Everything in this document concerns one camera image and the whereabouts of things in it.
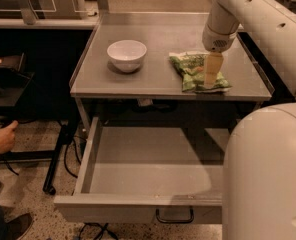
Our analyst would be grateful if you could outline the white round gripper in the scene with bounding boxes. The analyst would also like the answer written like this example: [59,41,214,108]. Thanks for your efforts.
[202,25,237,89]

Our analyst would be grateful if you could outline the green jalapeno chip bag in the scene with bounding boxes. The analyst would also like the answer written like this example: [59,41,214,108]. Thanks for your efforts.
[169,51,231,93]

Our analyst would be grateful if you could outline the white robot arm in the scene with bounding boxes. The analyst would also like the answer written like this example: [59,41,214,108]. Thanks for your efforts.
[203,0,296,240]

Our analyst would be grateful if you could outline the grey open drawer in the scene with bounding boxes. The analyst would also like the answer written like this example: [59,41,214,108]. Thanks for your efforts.
[54,118,230,224]

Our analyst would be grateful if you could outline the person's bare hand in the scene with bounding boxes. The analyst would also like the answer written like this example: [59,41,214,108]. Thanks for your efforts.
[0,121,18,155]

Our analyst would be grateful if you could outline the grey metal cabinet table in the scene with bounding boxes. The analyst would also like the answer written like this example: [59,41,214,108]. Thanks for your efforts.
[70,13,272,128]

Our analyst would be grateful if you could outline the white ceramic bowl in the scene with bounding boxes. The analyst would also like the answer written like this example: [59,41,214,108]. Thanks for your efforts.
[107,40,147,73]

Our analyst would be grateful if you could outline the brown shoe lower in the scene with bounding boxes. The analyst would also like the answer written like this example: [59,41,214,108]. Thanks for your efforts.
[6,213,33,240]

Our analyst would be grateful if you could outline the black floor cable left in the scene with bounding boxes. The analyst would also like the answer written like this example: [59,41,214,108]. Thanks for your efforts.
[63,135,88,179]

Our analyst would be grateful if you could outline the dark metal drawer handle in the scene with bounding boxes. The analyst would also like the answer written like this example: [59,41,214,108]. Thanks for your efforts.
[155,209,195,224]

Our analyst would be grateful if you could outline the black cables under drawer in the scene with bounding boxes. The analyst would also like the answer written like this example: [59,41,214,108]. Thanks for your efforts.
[75,222,120,240]

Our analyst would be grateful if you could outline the black side table frame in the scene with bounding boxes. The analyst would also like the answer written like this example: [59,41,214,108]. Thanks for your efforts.
[0,54,72,195]

